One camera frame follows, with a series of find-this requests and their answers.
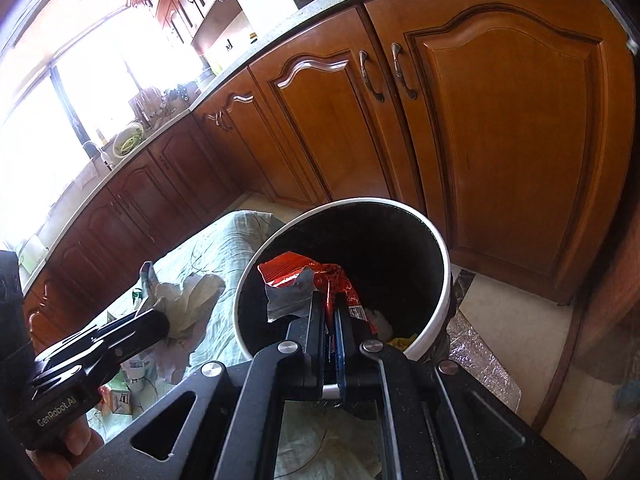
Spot kitchen window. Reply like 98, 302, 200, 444
0, 7, 206, 256

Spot wooden wall cabinets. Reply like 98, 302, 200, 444
127, 0, 237, 57

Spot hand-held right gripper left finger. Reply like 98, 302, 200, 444
67, 292, 332, 480

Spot bowl of green vegetables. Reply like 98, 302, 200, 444
112, 122, 146, 157

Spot large arched wooden cabinet door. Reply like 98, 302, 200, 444
364, 0, 637, 307

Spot wooden sink base cabinets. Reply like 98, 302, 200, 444
21, 110, 261, 348

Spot red snack wrapper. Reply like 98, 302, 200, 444
257, 252, 376, 343

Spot person's left hand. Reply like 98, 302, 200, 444
27, 410, 105, 480

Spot white round trash bin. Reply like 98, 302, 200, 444
234, 198, 453, 402

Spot white tissue paper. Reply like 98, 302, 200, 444
145, 274, 227, 342

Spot blue grey wrapper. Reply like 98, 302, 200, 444
138, 260, 160, 302

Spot metal sink faucet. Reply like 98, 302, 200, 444
82, 140, 115, 172

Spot bronze cabinet door handle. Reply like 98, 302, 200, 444
201, 112, 234, 132
390, 42, 419, 100
358, 50, 386, 103

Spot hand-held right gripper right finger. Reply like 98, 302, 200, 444
332, 294, 586, 480

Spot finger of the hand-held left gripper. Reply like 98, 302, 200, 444
62, 310, 161, 349
32, 312, 171, 397

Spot light green printed cloth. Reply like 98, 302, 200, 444
87, 209, 386, 480

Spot narrow wooden cabinet door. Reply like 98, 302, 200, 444
191, 102, 273, 198
192, 67, 332, 207

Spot small green white carton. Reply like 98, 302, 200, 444
97, 377, 136, 419

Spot white printed cup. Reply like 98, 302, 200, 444
120, 352, 154, 394

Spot silver foil mat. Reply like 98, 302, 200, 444
444, 309, 522, 415

